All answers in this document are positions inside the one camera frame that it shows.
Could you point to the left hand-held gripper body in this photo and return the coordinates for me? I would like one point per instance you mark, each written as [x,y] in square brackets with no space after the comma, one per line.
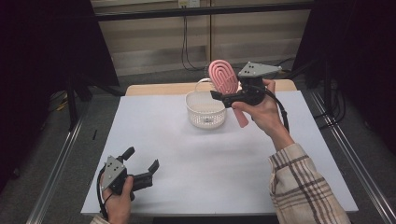
[112,172]

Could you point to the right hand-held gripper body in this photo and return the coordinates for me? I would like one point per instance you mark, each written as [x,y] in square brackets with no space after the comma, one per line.
[253,90]

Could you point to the white slotted plastic basket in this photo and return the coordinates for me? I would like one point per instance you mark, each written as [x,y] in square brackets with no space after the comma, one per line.
[202,115]

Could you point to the person's right hand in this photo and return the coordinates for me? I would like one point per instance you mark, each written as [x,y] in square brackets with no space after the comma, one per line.
[267,115]

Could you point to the person's left hand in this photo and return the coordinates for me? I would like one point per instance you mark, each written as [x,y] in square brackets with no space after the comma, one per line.
[118,207]

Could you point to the black metal stand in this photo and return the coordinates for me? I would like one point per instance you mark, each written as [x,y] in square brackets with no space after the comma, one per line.
[72,102]

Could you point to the black crossbar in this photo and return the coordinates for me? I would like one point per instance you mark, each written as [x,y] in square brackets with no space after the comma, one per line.
[202,11]

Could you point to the black curtain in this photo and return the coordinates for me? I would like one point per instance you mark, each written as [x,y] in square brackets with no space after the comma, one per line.
[46,46]
[358,62]

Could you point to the metal floor rail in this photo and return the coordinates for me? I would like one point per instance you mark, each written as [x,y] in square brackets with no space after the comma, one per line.
[56,168]
[355,161]

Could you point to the white wall power outlet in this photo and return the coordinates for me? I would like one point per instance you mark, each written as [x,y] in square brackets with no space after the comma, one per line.
[188,3]

